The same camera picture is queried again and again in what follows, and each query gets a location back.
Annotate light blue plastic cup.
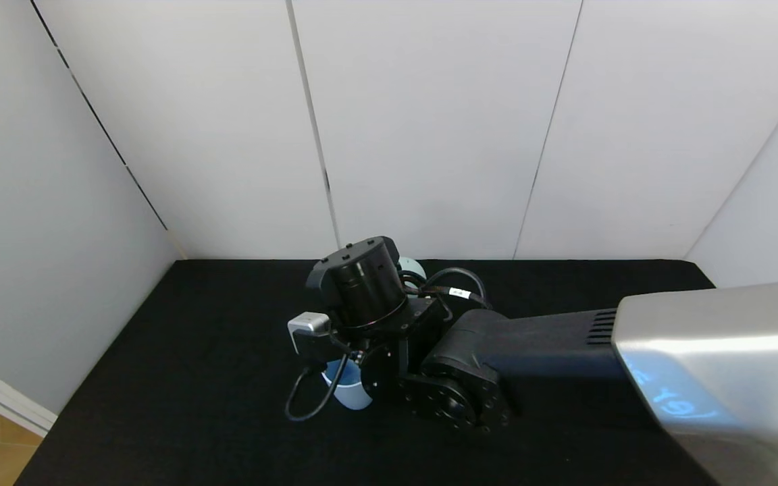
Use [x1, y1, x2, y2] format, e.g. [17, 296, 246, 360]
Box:
[321, 360, 373, 410]

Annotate white wrist camera black mount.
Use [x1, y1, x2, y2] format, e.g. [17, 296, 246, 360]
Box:
[288, 312, 336, 358]

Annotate black table cloth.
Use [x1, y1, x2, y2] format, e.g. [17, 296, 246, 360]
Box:
[16, 260, 778, 486]

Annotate white wall trim strip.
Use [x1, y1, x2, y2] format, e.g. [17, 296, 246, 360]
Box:
[0, 350, 59, 438]

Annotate black camera cable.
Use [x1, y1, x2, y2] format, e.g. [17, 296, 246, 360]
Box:
[285, 331, 354, 423]

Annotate teal plastic cup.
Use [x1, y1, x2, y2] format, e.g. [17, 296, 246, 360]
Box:
[396, 256, 427, 291]

